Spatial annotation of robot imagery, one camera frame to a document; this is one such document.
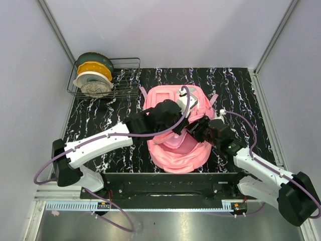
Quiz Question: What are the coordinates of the pink cat pencil case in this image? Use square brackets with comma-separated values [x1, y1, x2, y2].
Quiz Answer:
[163, 133, 187, 149]

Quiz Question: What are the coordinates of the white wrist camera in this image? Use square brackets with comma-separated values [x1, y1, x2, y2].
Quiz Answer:
[217, 109, 227, 122]
[176, 87, 198, 118]

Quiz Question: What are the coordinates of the white plate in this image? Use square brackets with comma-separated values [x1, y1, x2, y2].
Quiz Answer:
[73, 71, 114, 89]

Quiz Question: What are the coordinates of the yellow plate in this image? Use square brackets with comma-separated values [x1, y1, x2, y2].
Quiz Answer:
[77, 61, 112, 81]

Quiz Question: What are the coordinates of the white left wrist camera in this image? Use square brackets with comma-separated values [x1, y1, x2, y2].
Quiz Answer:
[176, 87, 198, 118]

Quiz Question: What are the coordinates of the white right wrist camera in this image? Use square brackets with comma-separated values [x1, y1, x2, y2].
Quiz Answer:
[217, 109, 227, 122]

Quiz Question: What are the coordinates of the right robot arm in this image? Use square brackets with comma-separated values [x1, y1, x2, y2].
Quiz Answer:
[187, 117, 320, 226]

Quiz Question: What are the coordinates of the wire dish rack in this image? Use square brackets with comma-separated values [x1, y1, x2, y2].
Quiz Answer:
[67, 52, 141, 99]

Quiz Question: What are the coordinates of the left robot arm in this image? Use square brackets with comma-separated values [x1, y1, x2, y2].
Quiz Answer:
[52, 97, 196, 199]

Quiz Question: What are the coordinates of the pink student backpack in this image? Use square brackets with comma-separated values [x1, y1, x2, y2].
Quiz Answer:
[140, 85, 218, 174]

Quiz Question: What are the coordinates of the dark green plate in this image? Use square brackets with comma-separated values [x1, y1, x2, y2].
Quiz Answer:
[77, 52, 114, 73]

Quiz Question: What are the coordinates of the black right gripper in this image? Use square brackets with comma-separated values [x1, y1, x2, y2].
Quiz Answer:
[185, 115, 220, 149]

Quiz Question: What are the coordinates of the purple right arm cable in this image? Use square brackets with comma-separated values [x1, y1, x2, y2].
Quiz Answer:
[208, 110, 321, 219]

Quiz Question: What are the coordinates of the speckled grey plate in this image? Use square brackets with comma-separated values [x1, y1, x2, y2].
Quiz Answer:
[80, 81, 113, 98]

